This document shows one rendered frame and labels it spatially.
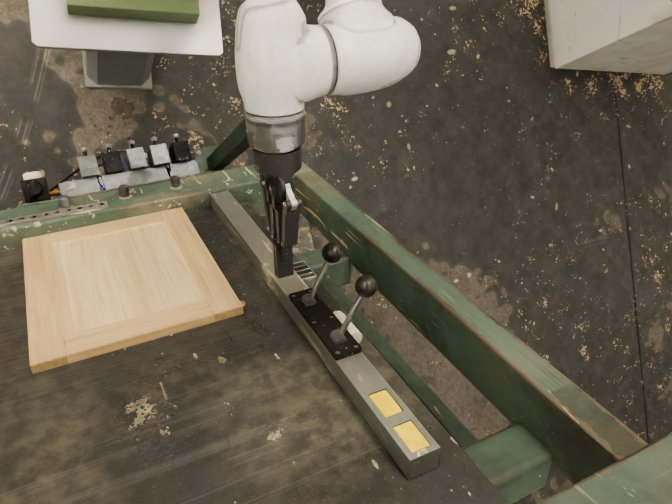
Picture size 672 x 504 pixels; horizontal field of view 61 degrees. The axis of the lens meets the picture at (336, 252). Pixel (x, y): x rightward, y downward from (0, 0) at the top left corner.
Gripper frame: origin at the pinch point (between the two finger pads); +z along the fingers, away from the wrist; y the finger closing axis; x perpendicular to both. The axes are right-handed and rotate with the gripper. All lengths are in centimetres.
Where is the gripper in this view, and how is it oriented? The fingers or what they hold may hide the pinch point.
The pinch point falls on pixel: (283, 257)
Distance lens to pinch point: 98.6
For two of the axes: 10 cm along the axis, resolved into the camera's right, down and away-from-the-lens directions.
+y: 4.5, 4.5, -7.7
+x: 8.9, -2.3, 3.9
